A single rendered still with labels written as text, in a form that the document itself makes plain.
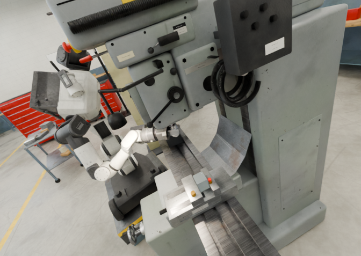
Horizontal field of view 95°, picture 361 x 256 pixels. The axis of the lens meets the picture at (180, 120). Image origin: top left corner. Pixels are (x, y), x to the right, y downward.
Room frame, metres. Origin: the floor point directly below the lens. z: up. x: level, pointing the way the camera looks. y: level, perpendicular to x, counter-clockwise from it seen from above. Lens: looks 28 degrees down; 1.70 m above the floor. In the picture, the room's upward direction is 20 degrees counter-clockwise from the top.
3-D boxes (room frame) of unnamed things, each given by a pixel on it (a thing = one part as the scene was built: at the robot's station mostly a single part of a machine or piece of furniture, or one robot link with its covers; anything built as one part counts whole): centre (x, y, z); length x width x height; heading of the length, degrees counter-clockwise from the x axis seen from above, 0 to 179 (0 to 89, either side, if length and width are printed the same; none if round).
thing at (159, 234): (0.79, 0.07, 0.43); 0.81 x 0.32 x 0.60; 100
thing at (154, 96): (0.80, 0.05, 1.47); 0.21 x 0.19 x 0.32; 10
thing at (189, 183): (0.56, 0.06, 1.02); 0.15 x 0.06 x 0.04; 8
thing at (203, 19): (0.88, -0.44, 1.66); 0.80 x 0.23 x 0.20; 100
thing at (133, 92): (0.78, 0.16, 1.45); 0.04 x 0.04 x 0.21; 10
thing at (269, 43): (0.52, -0.30, 1.62); 0.20 x 0.09 x 0.21; 100
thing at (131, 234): (0.71, 0.54, 0.63); 0.16 x 0.12 x 0.12; 100
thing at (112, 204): (1.07, 0.82, 0.50); 0.20 x 0.05 x 0.20; 23
